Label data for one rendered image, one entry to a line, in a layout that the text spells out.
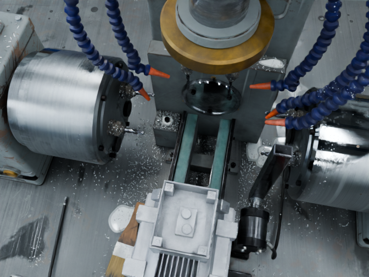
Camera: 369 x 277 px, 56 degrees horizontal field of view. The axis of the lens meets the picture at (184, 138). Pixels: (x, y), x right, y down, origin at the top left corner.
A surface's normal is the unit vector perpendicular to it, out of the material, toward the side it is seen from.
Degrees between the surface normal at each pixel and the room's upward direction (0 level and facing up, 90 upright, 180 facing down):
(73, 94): 17
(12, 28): 0
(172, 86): 90
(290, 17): 90
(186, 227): 0
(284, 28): 90
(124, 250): 0
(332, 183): 58
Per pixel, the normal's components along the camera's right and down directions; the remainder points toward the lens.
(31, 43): 0.98, 0.17
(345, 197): -0.18, 0.72
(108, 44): -0.01, -0.44
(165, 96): -0.19, 0.88
